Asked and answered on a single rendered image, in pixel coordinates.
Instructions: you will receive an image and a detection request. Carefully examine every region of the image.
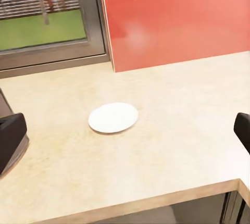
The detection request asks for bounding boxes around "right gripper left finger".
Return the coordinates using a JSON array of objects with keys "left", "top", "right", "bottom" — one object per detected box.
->
[{"left": 0, "top": 113, "right": 27, "bottom": 175}]

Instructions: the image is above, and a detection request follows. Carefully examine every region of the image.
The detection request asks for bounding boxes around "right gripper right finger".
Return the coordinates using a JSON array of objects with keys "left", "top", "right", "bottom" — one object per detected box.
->
[{"left": 233, "top": 112, "right": 250, "bottom": 154}]

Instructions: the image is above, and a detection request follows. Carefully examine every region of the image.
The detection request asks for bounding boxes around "saucer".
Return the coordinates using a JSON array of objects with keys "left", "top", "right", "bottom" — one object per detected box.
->
[{"left": 89, "top": 102, "right": 138, "bottom": 133}]

